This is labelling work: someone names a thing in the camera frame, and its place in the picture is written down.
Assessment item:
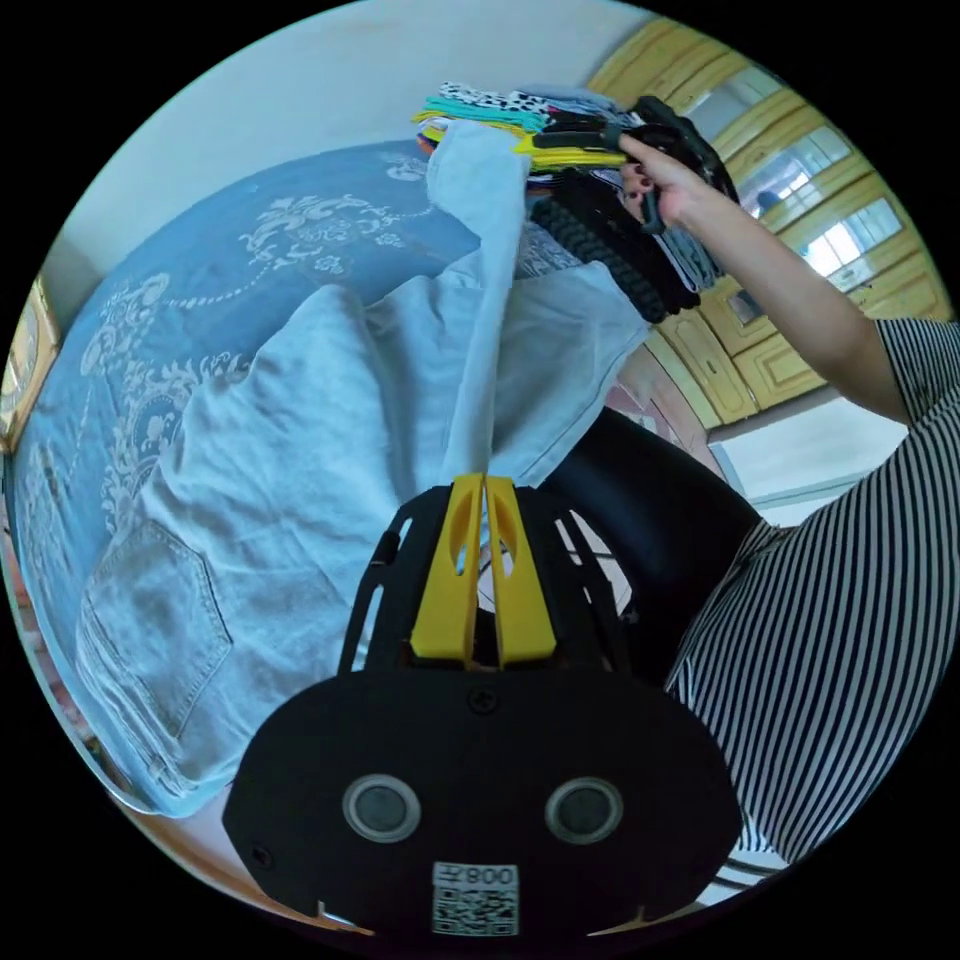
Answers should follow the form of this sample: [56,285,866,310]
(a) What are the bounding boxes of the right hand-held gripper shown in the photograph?
[511,95,742,235]

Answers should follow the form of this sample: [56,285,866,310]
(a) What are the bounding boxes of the yellow wooden cupboard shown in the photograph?
[587,17,955,430]

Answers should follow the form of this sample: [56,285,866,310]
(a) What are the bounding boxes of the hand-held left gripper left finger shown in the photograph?
[409,473,486,671]

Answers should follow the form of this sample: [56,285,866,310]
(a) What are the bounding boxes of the person's right forearm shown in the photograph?
[674,187,913,426]

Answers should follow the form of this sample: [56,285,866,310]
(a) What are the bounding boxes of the pile of clothes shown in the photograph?
[410,79,727,325]

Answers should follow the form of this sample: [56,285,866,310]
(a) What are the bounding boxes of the person's body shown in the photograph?
[538,317,960,873]

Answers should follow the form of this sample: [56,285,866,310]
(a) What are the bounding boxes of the person's right hand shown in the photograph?
[618,134,720,231]

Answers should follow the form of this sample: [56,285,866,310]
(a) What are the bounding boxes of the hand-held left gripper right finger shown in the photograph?
[485,473,559,670]

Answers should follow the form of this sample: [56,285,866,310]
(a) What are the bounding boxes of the light blue jeans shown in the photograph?
[73,119,651,820]

